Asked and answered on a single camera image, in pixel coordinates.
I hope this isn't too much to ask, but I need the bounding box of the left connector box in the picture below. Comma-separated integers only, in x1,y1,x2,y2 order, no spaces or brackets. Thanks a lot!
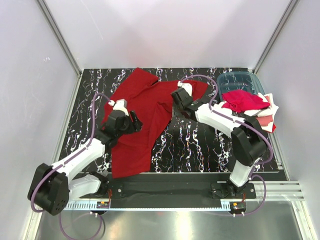
96,200,111,209

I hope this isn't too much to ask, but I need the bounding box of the right aluminium frame post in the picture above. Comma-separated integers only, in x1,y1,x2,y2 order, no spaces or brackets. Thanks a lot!
252,0,300,75

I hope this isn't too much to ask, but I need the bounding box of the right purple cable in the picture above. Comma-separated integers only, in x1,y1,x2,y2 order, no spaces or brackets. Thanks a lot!
179,74,275,217

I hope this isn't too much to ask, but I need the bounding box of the left aluminium frame post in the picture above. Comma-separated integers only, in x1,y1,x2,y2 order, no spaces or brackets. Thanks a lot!
34,0,83,76

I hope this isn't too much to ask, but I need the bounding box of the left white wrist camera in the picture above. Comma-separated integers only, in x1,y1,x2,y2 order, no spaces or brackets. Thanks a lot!
108,99,129,116

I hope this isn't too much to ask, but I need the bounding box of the black marble pattern mat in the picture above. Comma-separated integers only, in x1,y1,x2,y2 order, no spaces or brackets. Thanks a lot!
55,67,280,174

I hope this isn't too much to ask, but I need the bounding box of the aluminium frame post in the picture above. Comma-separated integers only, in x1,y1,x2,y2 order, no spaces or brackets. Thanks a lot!
34,0,83,76
252,0,300,75

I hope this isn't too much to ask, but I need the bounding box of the clear blue plastic bin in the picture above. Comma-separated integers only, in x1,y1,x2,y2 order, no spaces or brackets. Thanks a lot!
216,71,265,101

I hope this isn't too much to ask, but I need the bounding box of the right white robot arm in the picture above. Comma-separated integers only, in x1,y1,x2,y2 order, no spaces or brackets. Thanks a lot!
171,87,274,199

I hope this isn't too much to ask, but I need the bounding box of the front aluminium rail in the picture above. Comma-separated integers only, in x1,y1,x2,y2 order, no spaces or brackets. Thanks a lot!
33,181,305,201

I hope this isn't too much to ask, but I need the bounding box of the connector box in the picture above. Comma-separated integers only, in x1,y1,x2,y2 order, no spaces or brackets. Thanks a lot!
96,200,111,209
230,201,247,215

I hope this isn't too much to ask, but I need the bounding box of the right connector box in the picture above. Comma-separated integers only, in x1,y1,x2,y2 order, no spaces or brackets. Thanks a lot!
230,201,247,215

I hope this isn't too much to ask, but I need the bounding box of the crimson t-shirt on pile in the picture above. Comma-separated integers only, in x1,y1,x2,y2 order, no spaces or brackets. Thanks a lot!
222,89,271,113

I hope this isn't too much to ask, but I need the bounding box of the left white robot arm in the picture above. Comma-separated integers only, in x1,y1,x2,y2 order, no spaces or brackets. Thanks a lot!
27,110,143,216

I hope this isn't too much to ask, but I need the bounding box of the red t-shirt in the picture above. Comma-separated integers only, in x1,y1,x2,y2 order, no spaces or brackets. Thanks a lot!
101,67,210,179

